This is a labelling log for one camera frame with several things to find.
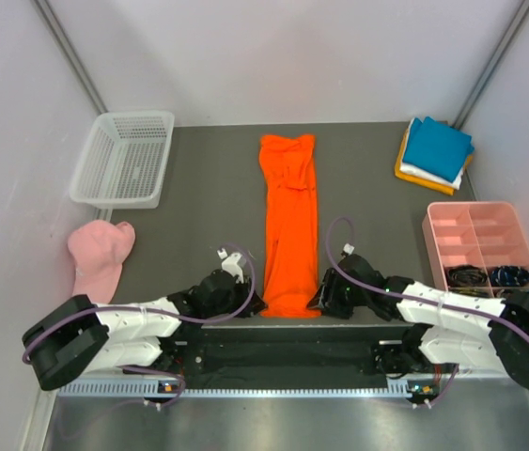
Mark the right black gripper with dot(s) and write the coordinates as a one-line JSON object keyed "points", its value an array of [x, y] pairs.
{"points": [[327, 300]]}

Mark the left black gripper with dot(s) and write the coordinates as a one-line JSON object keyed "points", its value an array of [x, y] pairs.
{"points": [[244, 289]]}

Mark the orange t shirt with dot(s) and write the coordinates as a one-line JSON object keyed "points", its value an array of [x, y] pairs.
{"points": [[291, 275]]}

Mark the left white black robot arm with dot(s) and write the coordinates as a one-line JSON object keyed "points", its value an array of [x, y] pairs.
{"points": [[80, 337]]}

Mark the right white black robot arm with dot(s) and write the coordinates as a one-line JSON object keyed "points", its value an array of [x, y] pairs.
{"points": [[447, 328]]}

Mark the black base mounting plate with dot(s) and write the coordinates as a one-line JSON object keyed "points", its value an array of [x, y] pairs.
{"points": [[372, 350]]}

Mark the pink baseball cap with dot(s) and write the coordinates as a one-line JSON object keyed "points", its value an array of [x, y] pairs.
{"points": [[98, 250]]}

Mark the folded yellow t shirt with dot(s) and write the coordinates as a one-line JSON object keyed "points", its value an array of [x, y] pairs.
{"points": [[426, 184]]}

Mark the folded white t shirt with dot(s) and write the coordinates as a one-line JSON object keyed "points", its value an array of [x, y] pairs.
{"points": [[426, 171]]}

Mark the pink compartment organizer tray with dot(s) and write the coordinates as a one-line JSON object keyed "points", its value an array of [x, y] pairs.
{"points": [[485, 235]]}

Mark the white perforated plastic basket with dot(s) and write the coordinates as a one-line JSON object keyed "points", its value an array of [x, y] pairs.
{"points": [[123, 162]]}

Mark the folded blue t shirt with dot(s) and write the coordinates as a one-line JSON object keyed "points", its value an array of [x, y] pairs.
{"points": [[436, 152]]}

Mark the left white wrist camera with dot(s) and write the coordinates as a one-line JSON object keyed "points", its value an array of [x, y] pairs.
{"points": [[233, 263]]}

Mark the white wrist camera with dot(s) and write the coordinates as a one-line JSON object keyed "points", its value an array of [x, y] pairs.
{"points": [[348, 249], [233, 263]]}

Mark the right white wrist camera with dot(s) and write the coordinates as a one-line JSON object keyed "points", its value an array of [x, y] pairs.
{"points": [[348, 249]]}

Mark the grey slotted cable duct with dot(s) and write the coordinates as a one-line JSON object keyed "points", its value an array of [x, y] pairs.
{"points": [[155, 388]]}

